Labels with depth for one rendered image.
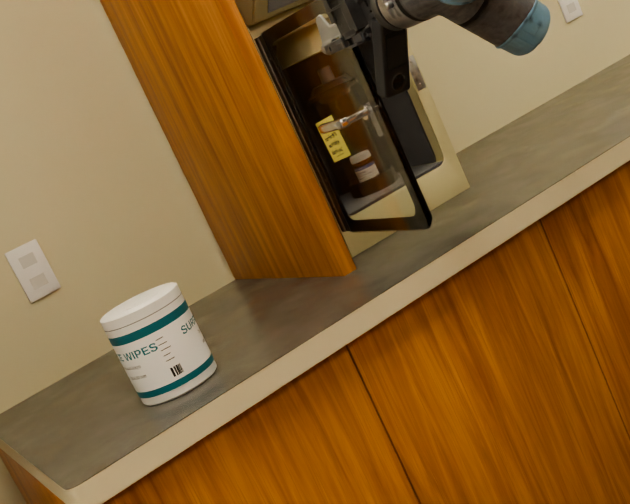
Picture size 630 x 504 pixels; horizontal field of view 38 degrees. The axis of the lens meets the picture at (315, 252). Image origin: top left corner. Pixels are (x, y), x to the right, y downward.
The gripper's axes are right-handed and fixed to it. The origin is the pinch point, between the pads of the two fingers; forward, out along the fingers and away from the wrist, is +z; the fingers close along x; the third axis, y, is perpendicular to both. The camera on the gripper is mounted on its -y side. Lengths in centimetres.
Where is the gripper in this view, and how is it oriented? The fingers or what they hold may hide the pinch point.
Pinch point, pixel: (330, 50)
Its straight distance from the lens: 144.4
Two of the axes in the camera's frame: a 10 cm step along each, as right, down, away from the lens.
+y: -4.1, -8.9, -1.9
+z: -4.7, 0.4, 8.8
